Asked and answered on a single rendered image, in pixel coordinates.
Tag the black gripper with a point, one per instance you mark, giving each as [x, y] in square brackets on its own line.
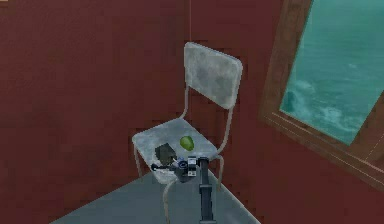
[182, 167]

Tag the olive first-aid tin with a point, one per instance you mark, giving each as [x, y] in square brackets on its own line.
[165, 154]

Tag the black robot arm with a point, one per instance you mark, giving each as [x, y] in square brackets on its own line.
[205, 190]

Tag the pale grey metal chair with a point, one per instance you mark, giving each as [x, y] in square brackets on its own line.
[200, 110]

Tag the green apple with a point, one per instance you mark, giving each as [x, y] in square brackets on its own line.
[187, 143]

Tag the wooden framed window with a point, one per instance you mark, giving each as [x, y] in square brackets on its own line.
[328, 83]

